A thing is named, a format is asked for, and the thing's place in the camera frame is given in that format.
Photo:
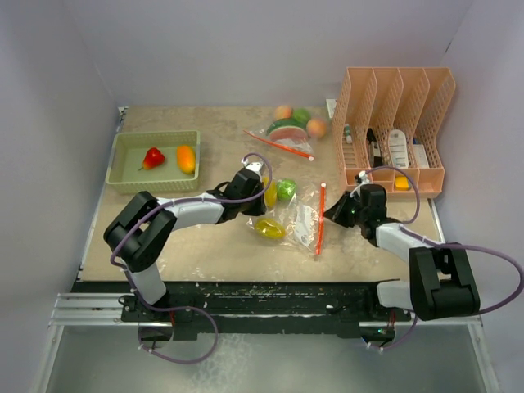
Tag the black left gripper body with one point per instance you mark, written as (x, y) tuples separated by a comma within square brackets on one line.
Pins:
[(252, 206)]

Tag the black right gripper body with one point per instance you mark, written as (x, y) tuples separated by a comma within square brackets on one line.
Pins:
[(361, 213)]

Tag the yellow fake starfruit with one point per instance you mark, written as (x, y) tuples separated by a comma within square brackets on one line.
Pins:
[(271, 194)]

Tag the green fake custard apple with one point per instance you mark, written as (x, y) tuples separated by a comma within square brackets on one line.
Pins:
[(286, 189)]

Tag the clear zip bag orange seal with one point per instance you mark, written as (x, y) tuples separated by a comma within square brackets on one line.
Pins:
[(297, 223)]

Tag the red fake strawberry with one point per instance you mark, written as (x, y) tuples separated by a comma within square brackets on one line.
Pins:
[(153, 159)]

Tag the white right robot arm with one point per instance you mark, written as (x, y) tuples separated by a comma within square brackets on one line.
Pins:
[(441, 283)]

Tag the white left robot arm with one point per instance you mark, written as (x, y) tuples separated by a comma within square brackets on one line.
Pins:
[(138, 234)]

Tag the fake watermelon slice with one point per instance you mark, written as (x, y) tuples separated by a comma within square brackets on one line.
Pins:
[(287, 129)]

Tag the fake peach left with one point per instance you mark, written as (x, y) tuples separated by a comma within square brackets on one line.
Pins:
[(283, 112)]

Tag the fake peach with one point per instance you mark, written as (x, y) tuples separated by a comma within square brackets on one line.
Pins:
[(283, 112), (316, 127)]

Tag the fake peach right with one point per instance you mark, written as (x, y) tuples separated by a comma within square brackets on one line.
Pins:
[(316, 127)]

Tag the green fake leafy vegetable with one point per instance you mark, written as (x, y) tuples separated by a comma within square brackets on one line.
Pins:
[(301, 115)]

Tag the yellow block in organizer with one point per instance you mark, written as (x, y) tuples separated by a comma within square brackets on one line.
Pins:
[(401, 183)]

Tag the black item in organizer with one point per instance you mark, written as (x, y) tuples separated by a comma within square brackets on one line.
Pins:
[(374, 152)]

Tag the white bottle in organizer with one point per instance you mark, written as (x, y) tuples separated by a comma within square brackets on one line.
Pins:
[(398, 148)]

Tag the white box in organizer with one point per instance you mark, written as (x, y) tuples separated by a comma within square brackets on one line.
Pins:
[(420, 154)]

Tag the white green tube in organizer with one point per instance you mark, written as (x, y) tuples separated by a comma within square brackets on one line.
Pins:
[(347, 133)]

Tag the orange plastic file organizer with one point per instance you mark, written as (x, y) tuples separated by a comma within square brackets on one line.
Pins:
[(412, 99)]

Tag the light green perforated basket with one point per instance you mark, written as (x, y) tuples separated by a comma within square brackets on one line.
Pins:
[(129, 150)]

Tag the small white box behind organizer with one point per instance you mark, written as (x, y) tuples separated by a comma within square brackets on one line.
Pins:
[(331, 105)]

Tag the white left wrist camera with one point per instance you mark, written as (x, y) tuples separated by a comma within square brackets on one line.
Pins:
[(254, 166)]

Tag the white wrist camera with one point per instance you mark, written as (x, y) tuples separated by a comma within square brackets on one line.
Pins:
[(362, 178), (254, 166)]

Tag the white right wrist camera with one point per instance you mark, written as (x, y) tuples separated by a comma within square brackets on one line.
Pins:
[(362, 178)]

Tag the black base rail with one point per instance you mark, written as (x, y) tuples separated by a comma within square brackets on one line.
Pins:
[(352, 309)]

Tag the aluminium frame rail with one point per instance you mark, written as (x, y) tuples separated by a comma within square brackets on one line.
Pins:
[(103, 309)]

